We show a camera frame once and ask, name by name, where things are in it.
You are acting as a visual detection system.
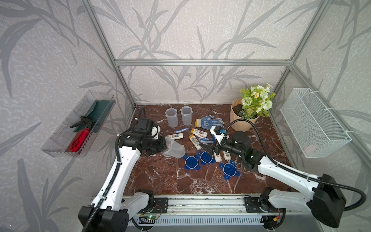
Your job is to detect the clear container blue lid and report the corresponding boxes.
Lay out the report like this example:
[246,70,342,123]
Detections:
[165,108,178,128]
[162,137,186,159]
[180,106,193,126]

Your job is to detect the beige ribbed flower pot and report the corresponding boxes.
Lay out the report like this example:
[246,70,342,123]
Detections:
[230,99,252,132]

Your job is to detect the blue dotted work glove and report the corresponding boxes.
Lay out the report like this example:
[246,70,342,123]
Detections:
[195,115,224,130]

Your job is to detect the red spray bottle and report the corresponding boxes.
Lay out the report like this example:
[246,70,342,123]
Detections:
[66,116,95,154]

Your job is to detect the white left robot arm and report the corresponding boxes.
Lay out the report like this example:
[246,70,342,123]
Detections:
[78,117,167,232]

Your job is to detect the aluminium frame post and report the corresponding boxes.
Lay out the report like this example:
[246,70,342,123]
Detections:
[82,0,136,107]

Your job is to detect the green white artificial flowers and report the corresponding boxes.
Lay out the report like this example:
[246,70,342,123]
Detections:
[238,84,276,119]

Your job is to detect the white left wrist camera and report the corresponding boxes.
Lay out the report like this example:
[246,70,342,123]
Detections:
[151,126,160,139]

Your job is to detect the clear container blue lid front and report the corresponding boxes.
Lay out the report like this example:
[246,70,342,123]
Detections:
[162,137,186,159]

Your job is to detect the white wire mesh basket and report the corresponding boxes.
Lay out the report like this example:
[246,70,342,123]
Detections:
[280,88,352,159]

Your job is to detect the white shampoo bottle yellow cap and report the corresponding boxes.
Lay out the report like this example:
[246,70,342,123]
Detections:
[214,153,222,162]

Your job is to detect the green mat in tray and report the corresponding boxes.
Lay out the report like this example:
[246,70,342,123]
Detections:
[74,100,114,133]

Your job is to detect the clear plastic wall tray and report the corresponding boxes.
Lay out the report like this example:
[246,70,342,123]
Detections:
[41,90,116,158]

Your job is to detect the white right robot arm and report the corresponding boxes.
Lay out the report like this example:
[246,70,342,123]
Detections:
[195,116,367,228]

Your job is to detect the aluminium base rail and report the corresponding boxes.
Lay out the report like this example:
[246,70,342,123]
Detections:
[78,195,337,232]

